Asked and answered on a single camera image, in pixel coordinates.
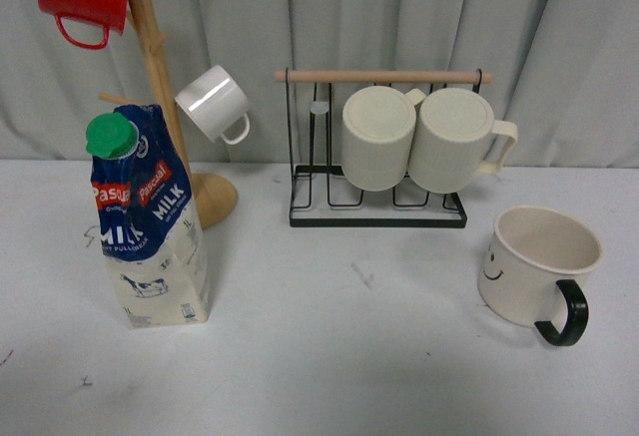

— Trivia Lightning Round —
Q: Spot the cream smiley mug black handle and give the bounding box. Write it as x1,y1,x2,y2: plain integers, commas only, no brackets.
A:
477,206,603,347

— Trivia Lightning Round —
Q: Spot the white ceramic mug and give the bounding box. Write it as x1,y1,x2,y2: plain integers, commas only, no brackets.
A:
175,65,251,145

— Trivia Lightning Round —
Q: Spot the blue white milk carton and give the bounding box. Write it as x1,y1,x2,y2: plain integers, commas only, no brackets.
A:
86,105,211,328

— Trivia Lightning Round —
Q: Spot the wooden mug tree stand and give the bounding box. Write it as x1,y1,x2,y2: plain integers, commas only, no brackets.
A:
126,0,238,229

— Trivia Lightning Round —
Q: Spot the left cream ribbed mug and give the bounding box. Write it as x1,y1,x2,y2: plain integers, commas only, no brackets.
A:
341,86,426,192

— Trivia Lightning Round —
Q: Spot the black wire cup rack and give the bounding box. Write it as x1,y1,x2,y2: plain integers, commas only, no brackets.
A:
275,68,494,228

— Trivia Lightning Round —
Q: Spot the right cream ribbed mug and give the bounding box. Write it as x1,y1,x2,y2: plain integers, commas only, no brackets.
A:
407,88,518,194

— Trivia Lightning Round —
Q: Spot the grey curtain backdrop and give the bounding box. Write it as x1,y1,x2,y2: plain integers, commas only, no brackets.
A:
0,0,639,169

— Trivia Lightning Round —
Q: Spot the cream ribbed mug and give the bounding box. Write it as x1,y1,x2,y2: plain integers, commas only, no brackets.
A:
407,88,518,194
341,86,426,192

